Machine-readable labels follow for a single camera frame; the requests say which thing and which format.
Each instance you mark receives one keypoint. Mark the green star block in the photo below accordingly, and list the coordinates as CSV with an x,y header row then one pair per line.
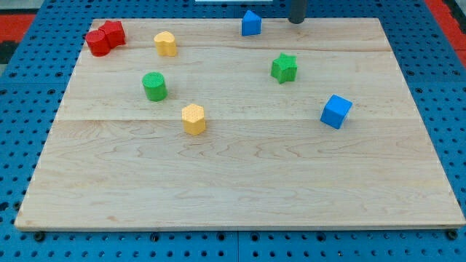
x,y
284,68

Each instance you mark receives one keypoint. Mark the blue cube block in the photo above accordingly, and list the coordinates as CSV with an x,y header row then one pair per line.
x,y
335,111

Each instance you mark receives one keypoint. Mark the red star-shaped block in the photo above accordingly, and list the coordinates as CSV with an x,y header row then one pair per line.
x,y
114,33

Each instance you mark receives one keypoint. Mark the yellow hexagon block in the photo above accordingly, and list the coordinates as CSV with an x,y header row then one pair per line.
x,y
193,118

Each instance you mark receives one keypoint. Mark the wooden board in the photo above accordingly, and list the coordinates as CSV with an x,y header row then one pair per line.
x,y
116,161

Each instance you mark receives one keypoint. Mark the green cylinder block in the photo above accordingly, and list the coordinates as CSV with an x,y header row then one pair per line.
x,y
154,86

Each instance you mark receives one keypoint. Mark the blue triangular prism block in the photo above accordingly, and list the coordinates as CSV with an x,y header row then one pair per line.
x,y
250,24

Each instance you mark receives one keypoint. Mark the yellow heart block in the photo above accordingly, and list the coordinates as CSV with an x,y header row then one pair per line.
x,y
165,44

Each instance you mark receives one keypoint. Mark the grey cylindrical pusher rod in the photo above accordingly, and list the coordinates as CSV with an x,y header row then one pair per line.
x,y
298,11

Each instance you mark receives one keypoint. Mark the red cylinder block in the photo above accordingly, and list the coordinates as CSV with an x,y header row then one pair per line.
x,y
97,43

